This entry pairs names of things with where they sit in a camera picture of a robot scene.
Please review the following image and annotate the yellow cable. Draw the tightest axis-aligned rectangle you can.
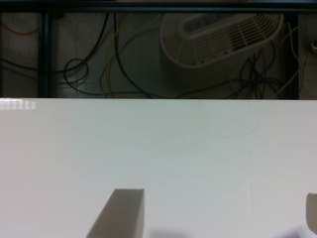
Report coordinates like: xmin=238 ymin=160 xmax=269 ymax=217
xmin=104 ymin=13 xmax=136 ymax=99

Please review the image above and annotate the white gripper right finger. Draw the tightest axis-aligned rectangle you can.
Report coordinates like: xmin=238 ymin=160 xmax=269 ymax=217
xmin=306 ymin=193 xmax=317 ymax=235

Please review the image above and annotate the orange cable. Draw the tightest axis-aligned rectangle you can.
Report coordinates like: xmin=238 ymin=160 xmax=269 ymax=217
xmin=0 ymin=20 xmax=40 ymax=36

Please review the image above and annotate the white air purifier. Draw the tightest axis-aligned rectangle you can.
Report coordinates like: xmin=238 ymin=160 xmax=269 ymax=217
xmin=158 ymin=14 xmax=284 ymax=87

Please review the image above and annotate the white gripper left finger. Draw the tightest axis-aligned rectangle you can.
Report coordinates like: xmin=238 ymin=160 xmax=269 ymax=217
xmin=86 ymin=189 xmax=145 ymax=238

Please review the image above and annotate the blue cable loop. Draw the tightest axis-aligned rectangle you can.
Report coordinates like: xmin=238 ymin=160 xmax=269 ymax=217
xmin=63 ymin=58 xmax=90 ymax=87

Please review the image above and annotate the black cable on floor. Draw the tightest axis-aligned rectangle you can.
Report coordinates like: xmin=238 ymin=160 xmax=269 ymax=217
xmin=53 ymin=13 xmax=159 ymax=99

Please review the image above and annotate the black frame post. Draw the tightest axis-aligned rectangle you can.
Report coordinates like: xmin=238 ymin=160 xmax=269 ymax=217
xmin=38 ymin=13 xmax=52 ymax=98

